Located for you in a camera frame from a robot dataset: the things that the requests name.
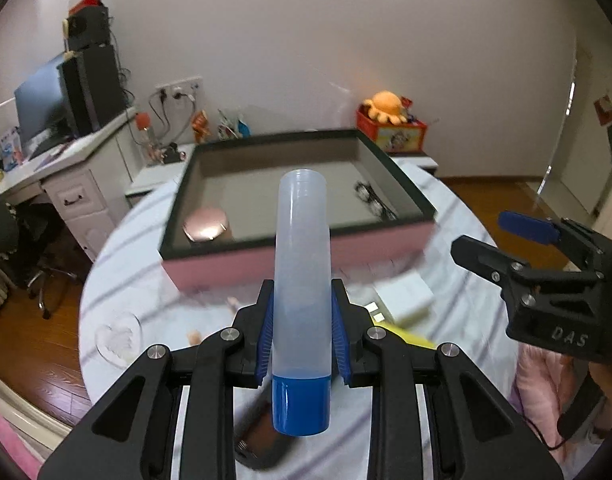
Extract black box on tower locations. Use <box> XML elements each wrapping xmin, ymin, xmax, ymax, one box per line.
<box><xmin>65</xmin><ymin>5</ymin><xmax>111</xmax><ymax>52</ymax></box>

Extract white wall outlet strip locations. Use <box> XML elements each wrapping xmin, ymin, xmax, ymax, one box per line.
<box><xmin>155</xmin><ymin>76</ymin><xmax>205</xmax><ymax>97</ymax></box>

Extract white low side table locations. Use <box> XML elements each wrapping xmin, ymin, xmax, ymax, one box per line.
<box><xmin>125</xmin><ymin>142</ymin><xmax>197</xmax><ymax>207</ymax></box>

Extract red printed toy box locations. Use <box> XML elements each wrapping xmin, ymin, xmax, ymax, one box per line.
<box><xmin>356</xmin><ymin>107</ymin><xmax>429</xmax><ymax>154</ymax></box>

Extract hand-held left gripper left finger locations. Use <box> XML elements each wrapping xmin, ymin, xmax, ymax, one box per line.
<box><xmin>36</xmin><ymin>279</ymin><xmax>275</xmax><ymax>480</ymax></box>

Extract pink cloth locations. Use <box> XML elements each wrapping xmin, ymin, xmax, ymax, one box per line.
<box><xmin>0</xmin><ymin>400</ymin><xmax>39</xmax><ymax>480</ymax></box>

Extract pink storage box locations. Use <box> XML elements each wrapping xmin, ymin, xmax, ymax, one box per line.
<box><xmin>158</xmin><ymin>129</ymin><xmax>437</xmax><ymax>292</ymax></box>

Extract blue printed box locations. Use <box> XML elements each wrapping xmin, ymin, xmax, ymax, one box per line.
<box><xmin>0</xmin><ymin>127</ymin><xmax>25</xmax><ymax>171</ymax></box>

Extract person's right hand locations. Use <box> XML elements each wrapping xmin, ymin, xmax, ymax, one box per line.
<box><xmin>588</xmin><ymin>360</ymin><xmax>612</xmax><ymax>433</ymax></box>

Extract small baby doll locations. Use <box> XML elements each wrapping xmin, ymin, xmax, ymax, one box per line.
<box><xmin>186</xmin><ymin>296</ymin><xmax>244</xmax><ymax>347</ymax></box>

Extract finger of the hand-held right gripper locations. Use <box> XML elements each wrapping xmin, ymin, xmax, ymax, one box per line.
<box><xmin>450</xmin><ymin>235</ymin><xmax>532</xmax><ymax>287</ymax></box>
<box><xmin>498</xmin><ymin>211</ymin><xmax>562</xmax><ymax>244</ymax></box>

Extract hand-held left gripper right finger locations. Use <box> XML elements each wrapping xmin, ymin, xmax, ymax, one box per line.
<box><xmin>331</xmin><ymin>278</ymin><xmax>572</xmax><ymax>480</ymax></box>

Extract white desk with drawers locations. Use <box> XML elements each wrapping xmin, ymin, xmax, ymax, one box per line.
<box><xmin>0</xmin><ymin>105</ymin><xmax>139</xmax><ymax>263</ymax></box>

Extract orange snack packet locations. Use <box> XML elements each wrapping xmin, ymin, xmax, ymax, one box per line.
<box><xmin>191</xmin><ymin>110</ymin><xmax>212</xmax><ymax>144</ymax></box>

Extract black office chair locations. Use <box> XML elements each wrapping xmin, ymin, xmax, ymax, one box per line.
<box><xmin>0</xmin><ymin>170</ymin><xmax>83</xmax><ymax>321</ymax></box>

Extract black computer monitor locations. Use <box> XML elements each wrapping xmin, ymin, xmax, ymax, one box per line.
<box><xmin>13</xmin><ymin>52</ymin><xmax>73</xmax><ymax>148</ymax></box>

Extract white printed packet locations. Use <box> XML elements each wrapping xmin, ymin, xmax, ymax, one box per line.
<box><xmin>217</xmin><ymin>108</ymin><xmax>241</xmax><ymax>141</ymax></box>

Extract bottle with orange cap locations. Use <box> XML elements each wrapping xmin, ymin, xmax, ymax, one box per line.
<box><xmin>136</xmin><ymin>112</ymin><xmax>155</xmax><ymax>150</ymax></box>

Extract white power adapter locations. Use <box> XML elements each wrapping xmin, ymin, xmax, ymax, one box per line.
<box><xmin>366</xmin><ymin>267</ymin><xmax>434</xmax><ymax>324</ymax></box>

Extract thin gripper cable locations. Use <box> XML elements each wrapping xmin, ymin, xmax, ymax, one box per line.
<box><xmin>523</xmin><ymin>407</ymin><xmax>569</xmax><ymax>452</ymax></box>

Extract rose gold round compact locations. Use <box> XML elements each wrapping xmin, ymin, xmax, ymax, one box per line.
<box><xmin>182</xmin><ymin>208</ymin><xmax>234</xmax><ymax>243</ymax></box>

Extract translucent tube with blue cap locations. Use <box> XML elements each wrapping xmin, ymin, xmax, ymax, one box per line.
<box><xmin>271</xmin><ymin>169</ymin><xmax>333</xmax><ymax>437</ymax></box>

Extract black power cables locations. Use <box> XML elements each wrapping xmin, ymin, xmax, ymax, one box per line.
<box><xmin>147</xmin><ymin>87</ymin><xmax>197</xmax><ymax>148</ymax></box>

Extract red door hanging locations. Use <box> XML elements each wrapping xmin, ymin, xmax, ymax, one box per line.
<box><xmin>594</xmin><ymin>92</ymin><xmax>612</xmax><ymax>126</ymax></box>

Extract pink garment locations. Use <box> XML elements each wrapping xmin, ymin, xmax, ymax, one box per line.
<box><xmin>514</xmin><ymin>349</ymin><xmax>589</xmax><ymax>443</ymax></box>

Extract clear plastic bag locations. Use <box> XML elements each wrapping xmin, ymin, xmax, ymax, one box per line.
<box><xmin>330</xmin><ymin>80</ymin><xmax>377</xmax><ymax>131</ymax></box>

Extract orange plush octopus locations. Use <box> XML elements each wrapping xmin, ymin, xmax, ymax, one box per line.
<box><xmin>362</xmin><ymin>91</ymin><xmax>409</xmax><ymax>124</ymax></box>

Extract black keyboard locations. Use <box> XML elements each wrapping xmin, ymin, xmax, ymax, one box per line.
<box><xmin>28</xmin><ymin>132</ymin><xmax>73</xmax><ymax>159</ymax></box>

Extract black remote control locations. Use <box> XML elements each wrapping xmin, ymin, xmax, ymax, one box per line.
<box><xmin>233</xmin><ymin>389</ymin><xmax>311</xmax><ymax>472</ymax></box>

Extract black computer tower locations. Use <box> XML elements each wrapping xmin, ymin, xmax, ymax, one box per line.
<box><xmin>57</xmin><ymin>42</ymin><xmax>128</xmax><ymax>136</ymax></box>

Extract yellow highlighter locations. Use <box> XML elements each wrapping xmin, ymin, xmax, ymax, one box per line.
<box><xmin>385</xmin><ymin>322</ymin><xmax>437</xmax><ymax>349</ymax></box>

